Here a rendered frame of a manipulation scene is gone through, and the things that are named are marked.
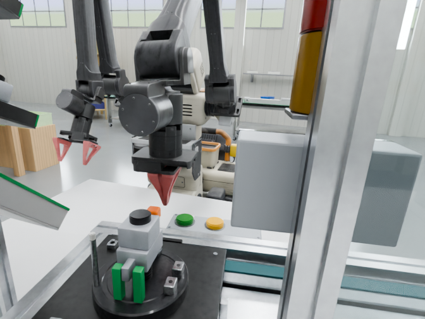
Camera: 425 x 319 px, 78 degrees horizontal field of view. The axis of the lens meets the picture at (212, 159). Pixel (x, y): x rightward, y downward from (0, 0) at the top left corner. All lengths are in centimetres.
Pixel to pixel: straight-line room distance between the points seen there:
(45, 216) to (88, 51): 59
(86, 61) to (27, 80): 1193
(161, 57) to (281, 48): 817
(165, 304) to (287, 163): 28
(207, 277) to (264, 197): 29
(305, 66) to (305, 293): 15
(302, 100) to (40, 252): 71
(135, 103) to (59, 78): 1147
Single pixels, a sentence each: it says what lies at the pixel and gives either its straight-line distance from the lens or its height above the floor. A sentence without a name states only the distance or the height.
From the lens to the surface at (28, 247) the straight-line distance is 82.
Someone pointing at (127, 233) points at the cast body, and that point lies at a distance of 38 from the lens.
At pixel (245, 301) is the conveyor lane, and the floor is 92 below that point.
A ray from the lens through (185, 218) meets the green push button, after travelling 62.
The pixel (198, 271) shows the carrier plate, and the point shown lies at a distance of 48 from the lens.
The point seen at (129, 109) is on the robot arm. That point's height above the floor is 123.
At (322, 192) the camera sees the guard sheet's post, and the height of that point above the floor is 122.
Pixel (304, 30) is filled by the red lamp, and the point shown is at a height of 131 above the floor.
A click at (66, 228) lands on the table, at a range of 87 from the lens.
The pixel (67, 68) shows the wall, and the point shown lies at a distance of 1153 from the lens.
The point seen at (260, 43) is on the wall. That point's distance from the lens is 861.
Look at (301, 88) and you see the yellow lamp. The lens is 19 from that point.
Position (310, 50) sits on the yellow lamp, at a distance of 19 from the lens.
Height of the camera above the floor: 128
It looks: 17 degrees down
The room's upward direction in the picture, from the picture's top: 3 degrees clockwise
